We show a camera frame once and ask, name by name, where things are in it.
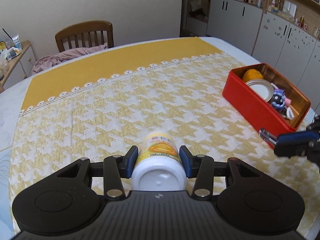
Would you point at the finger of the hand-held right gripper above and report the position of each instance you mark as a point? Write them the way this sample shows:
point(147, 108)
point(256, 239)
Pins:
point(292, 138)
point(287, 151)

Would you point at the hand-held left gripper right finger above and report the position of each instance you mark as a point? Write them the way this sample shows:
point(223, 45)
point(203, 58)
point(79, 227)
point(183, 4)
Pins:
point(185, 163)

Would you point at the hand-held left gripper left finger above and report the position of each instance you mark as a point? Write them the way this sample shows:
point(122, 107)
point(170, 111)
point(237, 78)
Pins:
point(132, 160)

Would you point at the white bottle yellow label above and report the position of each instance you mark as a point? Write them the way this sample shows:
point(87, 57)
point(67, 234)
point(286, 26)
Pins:
point(160, 166)

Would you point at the purple toy figure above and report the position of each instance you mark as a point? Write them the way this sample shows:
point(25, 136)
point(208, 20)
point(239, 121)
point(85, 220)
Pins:
point(278, 99)

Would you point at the red metal tin box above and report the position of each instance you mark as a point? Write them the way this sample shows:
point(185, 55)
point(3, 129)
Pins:
point(250, 105)

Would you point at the round metal jar lid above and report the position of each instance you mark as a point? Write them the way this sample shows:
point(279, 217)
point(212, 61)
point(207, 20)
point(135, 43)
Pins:
point(258, 89)

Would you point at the orange fruit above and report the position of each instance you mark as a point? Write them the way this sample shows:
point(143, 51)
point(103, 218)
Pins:
point(252, 75)

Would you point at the yellow houndstooth tablecloth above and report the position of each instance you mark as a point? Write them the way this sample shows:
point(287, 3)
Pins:
point(112, 100)

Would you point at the pink cloth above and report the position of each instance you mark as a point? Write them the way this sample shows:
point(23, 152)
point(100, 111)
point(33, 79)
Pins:
point(62, 58)

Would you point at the wooden chair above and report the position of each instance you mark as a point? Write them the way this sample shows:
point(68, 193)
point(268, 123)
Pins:
point(85, 31)

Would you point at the wooden side cabinet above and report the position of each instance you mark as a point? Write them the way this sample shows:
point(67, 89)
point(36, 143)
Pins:
point(21, 63)

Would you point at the white tote bag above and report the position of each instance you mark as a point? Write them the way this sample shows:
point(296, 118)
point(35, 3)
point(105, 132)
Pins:
point(196, 4)

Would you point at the clear plastic bag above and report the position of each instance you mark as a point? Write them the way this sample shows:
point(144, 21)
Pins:
point(7, 54)

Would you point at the blue white pouch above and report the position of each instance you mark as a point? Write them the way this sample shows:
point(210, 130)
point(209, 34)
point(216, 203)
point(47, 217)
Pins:
point(17, 42)

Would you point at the white wooden wall cabinet unit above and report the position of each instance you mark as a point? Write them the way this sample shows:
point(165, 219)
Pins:
point(275, 27)

